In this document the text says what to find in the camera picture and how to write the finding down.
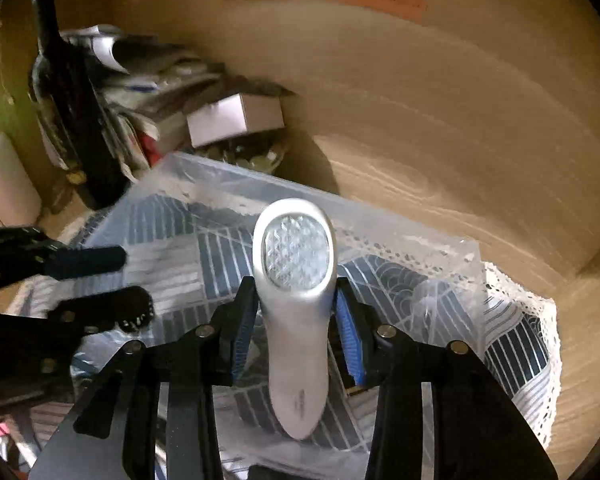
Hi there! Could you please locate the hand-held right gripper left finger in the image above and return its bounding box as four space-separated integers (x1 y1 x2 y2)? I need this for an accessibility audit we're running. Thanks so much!
73 276 259 480

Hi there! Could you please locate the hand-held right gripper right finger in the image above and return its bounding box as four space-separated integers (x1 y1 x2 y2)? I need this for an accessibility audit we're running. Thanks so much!
333 277 526 480

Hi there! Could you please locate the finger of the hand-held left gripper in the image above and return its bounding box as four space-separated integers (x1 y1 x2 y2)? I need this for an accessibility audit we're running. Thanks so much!
48 286 154 334
45 246 128 281

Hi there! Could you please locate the clear plastic storage box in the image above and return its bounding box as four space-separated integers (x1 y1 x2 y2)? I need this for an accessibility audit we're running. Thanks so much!
70 152 486 480

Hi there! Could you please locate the white handheld massager device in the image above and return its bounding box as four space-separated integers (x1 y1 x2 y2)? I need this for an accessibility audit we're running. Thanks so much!
253 198 339 441

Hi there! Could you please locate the blue white patterned cloth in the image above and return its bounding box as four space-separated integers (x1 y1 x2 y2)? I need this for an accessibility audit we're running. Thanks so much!
25 195 561 480

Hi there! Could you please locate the clear bag of round items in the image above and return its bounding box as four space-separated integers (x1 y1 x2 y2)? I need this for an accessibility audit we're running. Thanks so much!
198 132 291 177

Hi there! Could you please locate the pile of papers and packets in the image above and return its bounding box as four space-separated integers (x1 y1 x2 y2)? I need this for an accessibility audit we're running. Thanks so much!
55 24 296 181

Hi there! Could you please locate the small white cardboard box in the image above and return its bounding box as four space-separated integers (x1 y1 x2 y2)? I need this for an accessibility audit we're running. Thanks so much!
187 93 286 149

